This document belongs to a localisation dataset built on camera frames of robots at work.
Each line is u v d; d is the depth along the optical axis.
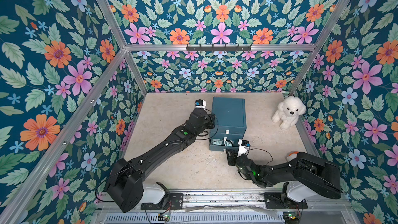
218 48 0.93
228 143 0.87
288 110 0.90
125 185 0.41
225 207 0.72
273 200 0.73
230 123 0.79
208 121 0.64
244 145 0.75
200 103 0.70
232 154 0.77
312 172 0.44
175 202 0.73
